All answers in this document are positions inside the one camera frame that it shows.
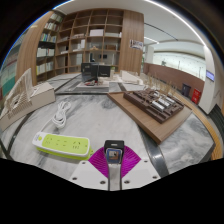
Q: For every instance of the small white architectural model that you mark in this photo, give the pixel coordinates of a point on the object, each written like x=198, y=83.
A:
x=130, y=77

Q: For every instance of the green and white power strip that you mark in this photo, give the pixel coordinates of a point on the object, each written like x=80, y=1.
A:
x=63, y=144

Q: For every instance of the white stepped architectural model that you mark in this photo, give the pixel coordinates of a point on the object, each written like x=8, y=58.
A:
x=23, y=96

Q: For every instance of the black box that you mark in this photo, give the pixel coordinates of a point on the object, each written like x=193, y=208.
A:
x=104, y=70
x=88, y=71

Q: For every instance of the flat grey model base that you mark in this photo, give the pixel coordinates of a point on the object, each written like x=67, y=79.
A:
x=93, y=84

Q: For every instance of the wall poster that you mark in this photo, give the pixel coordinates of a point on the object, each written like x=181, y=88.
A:
x=136, y=44

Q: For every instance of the wooden open shelf unit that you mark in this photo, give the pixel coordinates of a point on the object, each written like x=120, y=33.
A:
x=90, y=36

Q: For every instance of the wall screen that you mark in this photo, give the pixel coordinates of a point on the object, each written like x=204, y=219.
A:
x=210, y=75

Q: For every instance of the tall bookshelf with colourful books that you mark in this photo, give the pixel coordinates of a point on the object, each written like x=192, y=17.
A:
x=8, y=76

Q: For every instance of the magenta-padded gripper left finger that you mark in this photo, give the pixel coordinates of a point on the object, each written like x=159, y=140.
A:
x=90, y=173

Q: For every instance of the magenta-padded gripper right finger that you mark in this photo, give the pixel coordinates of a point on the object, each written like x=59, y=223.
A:
x=136, y=170

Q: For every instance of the wooden bookshelf with books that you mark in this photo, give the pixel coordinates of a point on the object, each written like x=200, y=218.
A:
x=46, y=50

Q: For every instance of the short ceiling light strip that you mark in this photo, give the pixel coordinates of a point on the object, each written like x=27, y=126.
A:
x=151, y=39

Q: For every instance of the brown architectural model with board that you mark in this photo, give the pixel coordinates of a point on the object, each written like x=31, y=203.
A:
x=153, y=106

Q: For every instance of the dark bin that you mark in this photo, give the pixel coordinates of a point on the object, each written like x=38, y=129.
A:
x=186, y=90

